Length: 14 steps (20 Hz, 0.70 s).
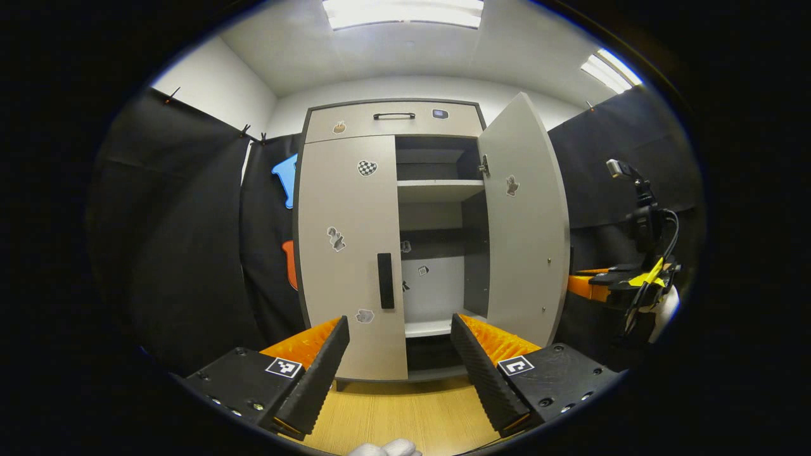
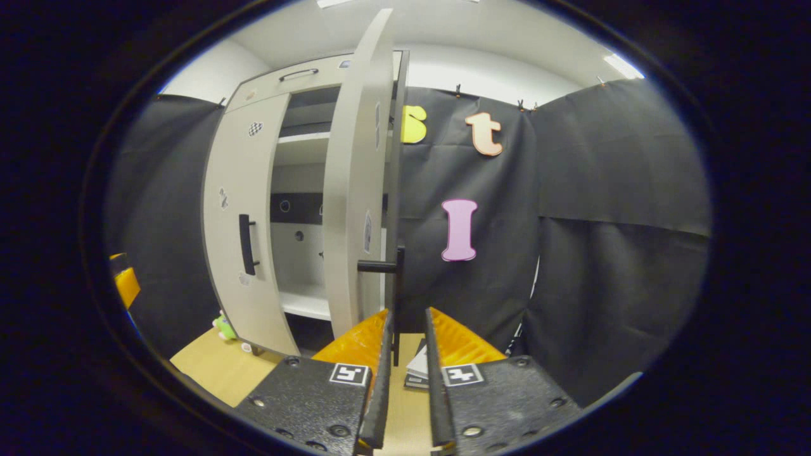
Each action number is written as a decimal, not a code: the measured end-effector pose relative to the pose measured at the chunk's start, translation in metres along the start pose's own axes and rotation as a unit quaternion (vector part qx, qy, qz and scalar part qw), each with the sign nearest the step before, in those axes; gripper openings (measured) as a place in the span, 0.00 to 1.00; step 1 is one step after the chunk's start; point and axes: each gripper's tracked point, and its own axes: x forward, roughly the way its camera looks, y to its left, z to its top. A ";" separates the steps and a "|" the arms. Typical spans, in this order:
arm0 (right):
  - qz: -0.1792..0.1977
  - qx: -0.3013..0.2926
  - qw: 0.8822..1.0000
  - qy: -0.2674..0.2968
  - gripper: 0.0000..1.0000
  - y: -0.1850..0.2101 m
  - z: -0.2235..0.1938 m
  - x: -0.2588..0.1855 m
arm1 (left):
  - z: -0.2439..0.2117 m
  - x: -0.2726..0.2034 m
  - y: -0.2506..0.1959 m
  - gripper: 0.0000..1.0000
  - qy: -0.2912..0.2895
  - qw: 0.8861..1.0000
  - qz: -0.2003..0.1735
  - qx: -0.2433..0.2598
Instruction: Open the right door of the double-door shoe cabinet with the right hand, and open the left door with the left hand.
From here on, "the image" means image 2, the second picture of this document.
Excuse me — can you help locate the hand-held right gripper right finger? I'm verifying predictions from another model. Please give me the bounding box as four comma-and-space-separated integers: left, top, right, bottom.
423, 307, 582, 456

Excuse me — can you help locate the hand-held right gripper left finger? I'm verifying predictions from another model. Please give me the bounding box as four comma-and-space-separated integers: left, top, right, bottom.
231, 308, 395, 456

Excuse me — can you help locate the grey double-door shoe cabinet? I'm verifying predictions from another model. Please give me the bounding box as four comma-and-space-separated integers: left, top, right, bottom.
201, 51, 411, 358

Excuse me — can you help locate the grey cabinet door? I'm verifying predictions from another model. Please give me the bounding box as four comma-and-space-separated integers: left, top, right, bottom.
201, 93, 300, 357
322, 8, 407, 368

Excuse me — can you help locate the grey cabinet drawer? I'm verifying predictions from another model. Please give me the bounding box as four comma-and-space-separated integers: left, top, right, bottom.
225, 52, 406, 113

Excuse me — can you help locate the stack of magazines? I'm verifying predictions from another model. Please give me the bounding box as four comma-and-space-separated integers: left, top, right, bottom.
404, 339, 431, 390

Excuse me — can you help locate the small green toy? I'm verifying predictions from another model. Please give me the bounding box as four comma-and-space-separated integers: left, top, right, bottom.
212, 312, 239, 341

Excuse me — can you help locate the black backdrop cloth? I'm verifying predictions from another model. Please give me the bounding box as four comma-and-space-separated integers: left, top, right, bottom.
105, 79, 712, 407

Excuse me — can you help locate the small ceiling light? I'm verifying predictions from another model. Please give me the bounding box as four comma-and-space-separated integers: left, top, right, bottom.
603, 53, 645, 80

